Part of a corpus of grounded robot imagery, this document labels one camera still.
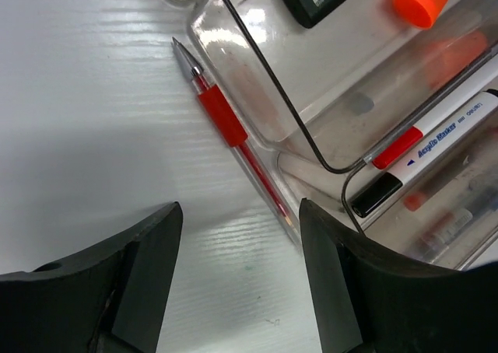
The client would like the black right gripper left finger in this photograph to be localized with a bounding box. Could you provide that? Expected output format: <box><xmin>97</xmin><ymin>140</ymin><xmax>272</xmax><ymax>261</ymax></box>
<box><xmin>1</xmin><ymin>202</ymin><xmax>183</xmax><ymax>352</ymax></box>

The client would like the clear acrylic organizer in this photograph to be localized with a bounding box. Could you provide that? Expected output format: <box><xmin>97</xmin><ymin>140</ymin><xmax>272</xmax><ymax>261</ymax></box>
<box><xmin>147</xmin><ymin>0</ymin><xmax>498</xmax><ymax>271</ymax></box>

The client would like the black cap white marker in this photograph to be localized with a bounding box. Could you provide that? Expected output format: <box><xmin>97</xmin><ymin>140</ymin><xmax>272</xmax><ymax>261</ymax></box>
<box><xmin>350</xmin><ymin>89</ymin><xmax>497</xmax><ymax>218</ymax></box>

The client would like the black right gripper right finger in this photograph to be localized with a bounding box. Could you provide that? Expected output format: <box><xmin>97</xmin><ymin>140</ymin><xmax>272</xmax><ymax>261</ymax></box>
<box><xmin>299</xmin><ymin>199</ymin><xmax>497</xmax><ymax>352</ymax></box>

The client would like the red cap white marker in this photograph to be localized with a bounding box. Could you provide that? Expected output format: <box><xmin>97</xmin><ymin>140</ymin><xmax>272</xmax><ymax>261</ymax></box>
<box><xmin>371</xmin><ymin>59</ymin><xmax>498</xmax><ymax>170</ymax></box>

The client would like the red gel pen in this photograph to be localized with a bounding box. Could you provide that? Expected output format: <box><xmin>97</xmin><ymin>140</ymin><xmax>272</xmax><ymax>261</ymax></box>
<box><xmin>407</xmin><ymin>187</ymin><xmax>497</xmax><ymax>260</ymax></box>

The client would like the orange cap black highlighter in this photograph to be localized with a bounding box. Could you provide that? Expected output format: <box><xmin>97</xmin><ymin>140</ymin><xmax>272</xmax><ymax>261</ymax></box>
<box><xmin>392</xmin><ymin>0</ymin><xmax>448</xmax><ymax>30</ymax></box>

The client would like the red pen beside organizer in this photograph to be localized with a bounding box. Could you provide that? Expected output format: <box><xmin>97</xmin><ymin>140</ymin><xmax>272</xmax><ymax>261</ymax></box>
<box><xmin>171</xmin><ymin>37</ymin><xmax>300</xmax><ymax>243</ymax></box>

